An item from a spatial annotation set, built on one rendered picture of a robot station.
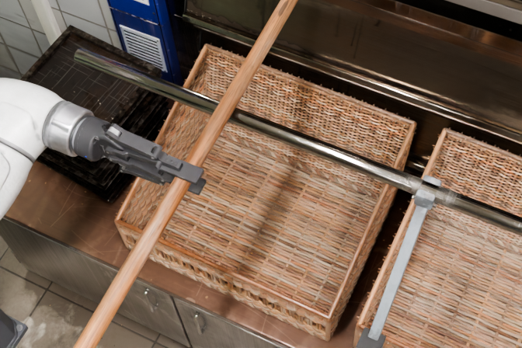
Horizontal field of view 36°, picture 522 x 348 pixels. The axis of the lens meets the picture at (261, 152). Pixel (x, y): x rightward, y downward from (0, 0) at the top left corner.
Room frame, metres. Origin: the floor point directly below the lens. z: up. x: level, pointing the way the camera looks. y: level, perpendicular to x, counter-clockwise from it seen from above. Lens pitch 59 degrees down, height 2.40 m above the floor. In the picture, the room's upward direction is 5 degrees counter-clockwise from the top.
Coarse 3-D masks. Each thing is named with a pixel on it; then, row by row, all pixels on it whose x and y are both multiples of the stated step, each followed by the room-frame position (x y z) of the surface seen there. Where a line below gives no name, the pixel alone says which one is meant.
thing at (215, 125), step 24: (288, 0) 1.06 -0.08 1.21; (264, 48) 0.95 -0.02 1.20; (240, 72) 0.89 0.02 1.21; (240, 96) 0.85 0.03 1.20; (216, 120) 0.79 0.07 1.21; (168, 192) 0.66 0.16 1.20; (168, 216) 0.62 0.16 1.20; (144, 240) 0.57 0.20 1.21; (120, 288) 0.50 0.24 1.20; (96, 312) 0.46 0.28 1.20; (96, 336) 0.42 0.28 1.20
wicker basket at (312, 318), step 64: (192, 128) 1.15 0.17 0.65; (320, 128) 1.06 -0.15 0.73; (384, 128) 0.99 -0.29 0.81; (128, 192) 0.93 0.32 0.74; (256, 192) 0.98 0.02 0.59; (320, 192) 0.96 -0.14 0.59; (384, 192) 0.83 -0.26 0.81; (192, 256) 0.75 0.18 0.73; (256, 256) 0.80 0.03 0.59; (320, 320) 0.59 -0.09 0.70
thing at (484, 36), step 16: (368, 0) 1.08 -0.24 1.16; (384, 0) 1.07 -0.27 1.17; (400, 0) 1.05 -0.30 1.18; (416, 0) 1.05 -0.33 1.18; (432, 0) 1.05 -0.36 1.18; (416, 16) 1.03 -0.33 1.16; (432, 16) 1.01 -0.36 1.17; (448, 16) 1.00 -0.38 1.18; (464, 16) 1.00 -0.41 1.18; (480, 16) 0.99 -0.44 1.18; (496, 16) 0.99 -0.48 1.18; (464, 32) 0.98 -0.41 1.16; (480, 32) 0.96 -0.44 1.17; (496, 32) 0.95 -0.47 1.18; (512, 32) 0.95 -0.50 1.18; (512, 48) 0.93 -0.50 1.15
